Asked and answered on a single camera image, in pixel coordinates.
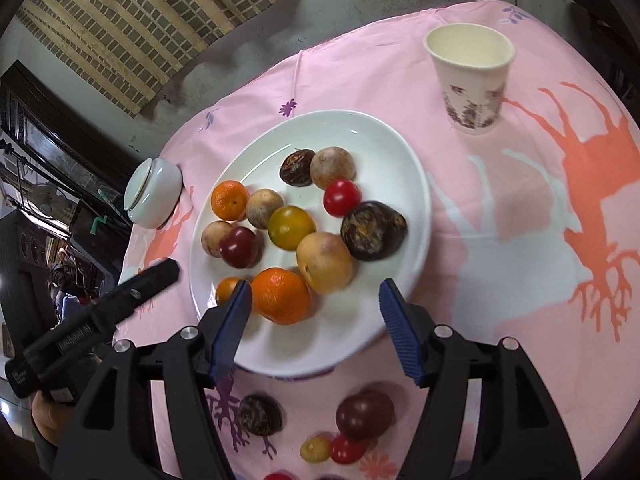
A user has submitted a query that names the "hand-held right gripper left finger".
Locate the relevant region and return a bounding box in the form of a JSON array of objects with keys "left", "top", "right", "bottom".
[{"left": 52, "top": 279, "right": 253, "bottom": 480}]

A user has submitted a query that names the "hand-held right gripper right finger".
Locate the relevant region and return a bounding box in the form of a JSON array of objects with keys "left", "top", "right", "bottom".
[{"left": 378, "top": 278, "right": 583, "bottom": 480}]

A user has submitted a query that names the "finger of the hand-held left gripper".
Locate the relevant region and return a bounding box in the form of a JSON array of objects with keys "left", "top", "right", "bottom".
[{"left": 91, "top": 258, "right": 181, "bottom": 322}]

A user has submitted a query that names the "small orange fruit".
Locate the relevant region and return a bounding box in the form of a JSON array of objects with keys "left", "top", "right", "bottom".
[{"left": 215, "top": 277, "right": 242, "bottom": 307}]

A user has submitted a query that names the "large orange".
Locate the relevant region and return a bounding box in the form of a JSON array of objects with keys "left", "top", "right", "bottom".
[{"left": 250, "top": 267, "right": 311, "bottom": 325}]

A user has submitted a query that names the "small tan striped fruit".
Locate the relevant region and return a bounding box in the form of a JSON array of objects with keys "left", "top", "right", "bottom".
[{"left": 201, "top": 220, "right": 235, "bottom": 257}]

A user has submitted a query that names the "dark red plum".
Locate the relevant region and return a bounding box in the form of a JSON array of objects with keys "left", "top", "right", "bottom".
[{"left": 219, "top": 226, "right": 262, "bottom": 269}]

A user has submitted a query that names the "large tan round fruit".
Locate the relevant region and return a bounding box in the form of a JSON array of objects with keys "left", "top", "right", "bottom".
[{"left": 296, "top": 231, "right": 359, "bottom": 295}]

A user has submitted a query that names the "large dark wrinkled passion fruit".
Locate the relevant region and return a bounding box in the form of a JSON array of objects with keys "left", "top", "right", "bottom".
[{"left": 340, "top": 200, "right": 408, "bottom": 262}]

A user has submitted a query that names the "small orange tangerine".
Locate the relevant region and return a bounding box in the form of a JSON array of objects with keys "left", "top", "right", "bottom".
[{"left": 210, "top": 180, "right": 250, "bottom": 222}]

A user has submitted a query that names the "yellow green tomato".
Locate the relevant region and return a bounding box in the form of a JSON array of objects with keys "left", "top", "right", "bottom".
[{"left": 267, "top": 205, "right": 317, "bottom": 252}]

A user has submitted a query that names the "white round plate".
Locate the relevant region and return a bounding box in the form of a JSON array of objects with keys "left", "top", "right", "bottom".
[{"left": 188, "top": 110, "right": 433, "bottom": 377}]

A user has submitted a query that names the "small dark wrinkled passion fruit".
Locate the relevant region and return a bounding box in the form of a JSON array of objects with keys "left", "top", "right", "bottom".
[{"left": 279, "top": 148, "right": 316, "bottom": 189}]

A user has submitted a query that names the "brown round fruit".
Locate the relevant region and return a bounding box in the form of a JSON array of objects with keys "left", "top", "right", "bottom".
[{"left": 309, "top": 146, "right": 357, "bottom": 190}]

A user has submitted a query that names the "person's left forearm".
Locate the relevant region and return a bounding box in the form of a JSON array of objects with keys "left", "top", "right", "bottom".
[{"left": 31, "top": 427, "right": 63, "bottom": 478}]

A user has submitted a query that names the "person's left hand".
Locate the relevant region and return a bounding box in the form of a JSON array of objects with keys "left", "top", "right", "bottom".
[{"left": 30, "top": 390, "right": 77, "bottom": 447}]

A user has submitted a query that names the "dark red tomato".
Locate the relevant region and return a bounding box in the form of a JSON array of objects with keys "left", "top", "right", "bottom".
[{"left": 335, "top": 390, "right": 396, "bottom": 439}]

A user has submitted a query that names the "white lidded ceramic jar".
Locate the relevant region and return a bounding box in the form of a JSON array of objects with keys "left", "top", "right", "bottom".
[{"left": 123, "top": 157, "right": 182, "bottom": 229}]

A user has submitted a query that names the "small red cherry tomato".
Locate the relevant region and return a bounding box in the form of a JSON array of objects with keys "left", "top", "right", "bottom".
[{"left": 329, "top": 434, "right": 368, "bottom": 465}]

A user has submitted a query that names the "electric fan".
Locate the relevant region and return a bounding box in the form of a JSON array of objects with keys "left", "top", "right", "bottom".
[{"left": 27, "top": 183, "right": 69, "bottom": 217}]

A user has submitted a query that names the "small yellow fruit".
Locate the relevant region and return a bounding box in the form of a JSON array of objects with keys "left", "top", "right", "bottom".
[{"left": 299, "top": 435, "right": 332, "bottom": 464}]

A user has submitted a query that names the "pink printed tablecloth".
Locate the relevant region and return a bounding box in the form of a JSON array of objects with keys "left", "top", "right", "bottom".
[{"left": 116, "top": 0, "right": 640, "bottom": 480}]

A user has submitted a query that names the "dark wooden cabinet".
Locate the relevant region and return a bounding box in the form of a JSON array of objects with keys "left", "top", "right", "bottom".
[{"left": 0, "top": 60, "right": 146, "bottom": 201}]

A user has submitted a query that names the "brick pattern curtain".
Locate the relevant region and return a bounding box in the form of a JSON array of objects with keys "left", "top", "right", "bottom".
[{"left": 17, "top": 0, "right": 304, "bottom": 119}]

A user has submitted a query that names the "floral paper cup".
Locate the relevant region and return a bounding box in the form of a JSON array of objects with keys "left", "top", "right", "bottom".
[{"left": 423, "top": 23, "right": 516, "bottom": 136}]

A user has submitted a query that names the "dark chair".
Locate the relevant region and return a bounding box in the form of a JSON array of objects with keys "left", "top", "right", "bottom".
[{"left": 567, "top": 0, "right": 640, "bottom": 111}]

